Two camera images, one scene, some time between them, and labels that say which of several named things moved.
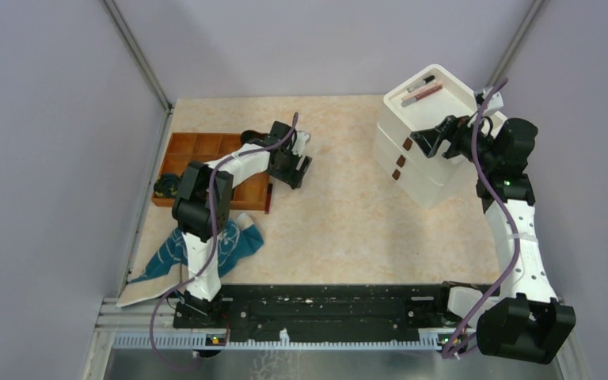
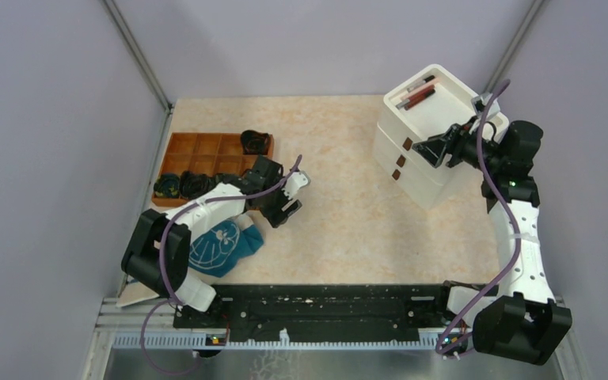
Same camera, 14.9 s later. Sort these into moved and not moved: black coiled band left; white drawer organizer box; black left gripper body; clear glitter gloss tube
Moved: black left gripper body
Not moved: black coiled band left; clear glitter gloss tube; white drawer organizer box
